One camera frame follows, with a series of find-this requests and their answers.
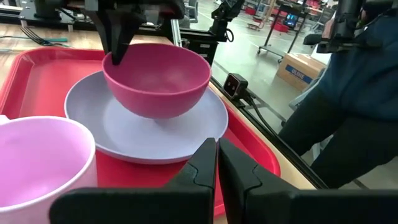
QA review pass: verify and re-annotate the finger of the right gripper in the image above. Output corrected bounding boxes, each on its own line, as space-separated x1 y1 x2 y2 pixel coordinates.
107 14 139 65
88 12 110 54

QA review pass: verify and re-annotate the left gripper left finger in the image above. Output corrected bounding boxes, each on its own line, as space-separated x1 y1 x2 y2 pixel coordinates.
49 138 218 224

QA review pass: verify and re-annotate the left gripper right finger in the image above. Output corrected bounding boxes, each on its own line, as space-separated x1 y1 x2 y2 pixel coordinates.
217 138 398 224

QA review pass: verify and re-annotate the spoon with teal handle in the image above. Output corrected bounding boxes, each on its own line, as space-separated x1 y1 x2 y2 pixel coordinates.
0 34 69 44

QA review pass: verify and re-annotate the magenta bowl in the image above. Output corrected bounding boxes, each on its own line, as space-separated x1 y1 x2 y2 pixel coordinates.
101 42 213 120

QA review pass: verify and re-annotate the fork with teal handle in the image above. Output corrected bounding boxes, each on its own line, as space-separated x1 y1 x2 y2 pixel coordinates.
19 26 74 49

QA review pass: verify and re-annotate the lavender plate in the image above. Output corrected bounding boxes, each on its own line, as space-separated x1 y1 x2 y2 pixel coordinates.
64 70 229 166

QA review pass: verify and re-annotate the pink mug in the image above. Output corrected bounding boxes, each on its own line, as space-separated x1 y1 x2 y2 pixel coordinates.
0 114 99 224

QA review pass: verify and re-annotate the red plastic tray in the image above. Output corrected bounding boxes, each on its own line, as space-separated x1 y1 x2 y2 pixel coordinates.
0 46 282 219

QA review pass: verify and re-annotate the person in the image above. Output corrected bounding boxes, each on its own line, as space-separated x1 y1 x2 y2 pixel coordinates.
277 0 398 190

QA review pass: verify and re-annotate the ULINE cardboard box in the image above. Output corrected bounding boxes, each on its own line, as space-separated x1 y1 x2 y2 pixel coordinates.
275 52 328 92

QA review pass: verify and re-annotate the black monitor cart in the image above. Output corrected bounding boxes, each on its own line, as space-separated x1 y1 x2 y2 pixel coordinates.
256 0 309 60

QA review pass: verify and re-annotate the person's hand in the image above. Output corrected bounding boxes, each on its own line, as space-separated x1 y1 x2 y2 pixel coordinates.
321 11 337 40

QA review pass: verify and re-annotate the black camera cable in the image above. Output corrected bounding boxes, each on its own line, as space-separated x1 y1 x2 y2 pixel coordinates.
244 91 289 139

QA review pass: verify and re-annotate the small black camera box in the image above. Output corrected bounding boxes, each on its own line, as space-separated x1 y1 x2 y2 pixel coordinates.
223 72 250 101

